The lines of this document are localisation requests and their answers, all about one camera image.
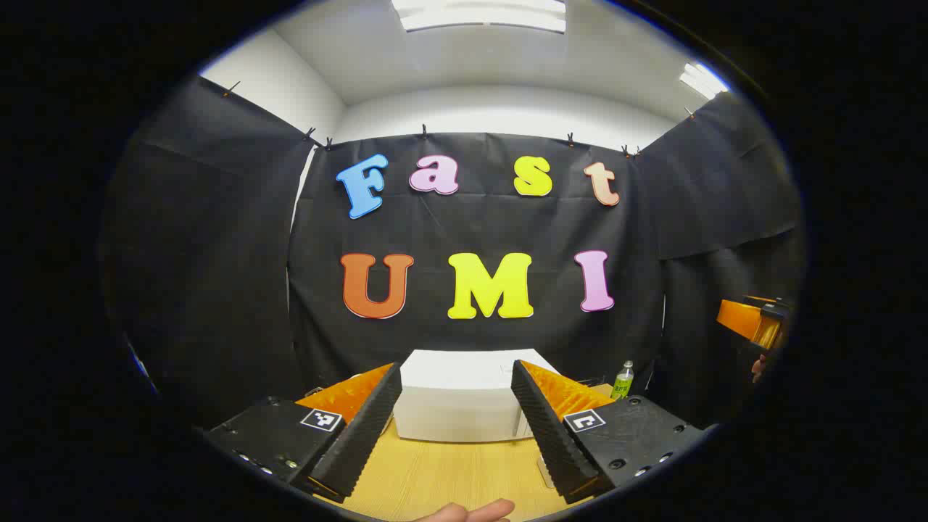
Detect ceiling light panel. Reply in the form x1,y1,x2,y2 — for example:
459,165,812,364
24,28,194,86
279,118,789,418
679,62,730,101
391,0,568,34

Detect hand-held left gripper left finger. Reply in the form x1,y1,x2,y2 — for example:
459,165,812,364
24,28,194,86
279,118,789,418
205,362,403,503

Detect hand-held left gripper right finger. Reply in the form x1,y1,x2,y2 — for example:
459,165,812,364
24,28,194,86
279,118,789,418
510,359,705,505

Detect green label drink bottle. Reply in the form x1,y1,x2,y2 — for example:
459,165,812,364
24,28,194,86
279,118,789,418
610,360,635,401

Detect white microwave oven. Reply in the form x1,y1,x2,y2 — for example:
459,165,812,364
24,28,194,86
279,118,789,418
392,349,560,444

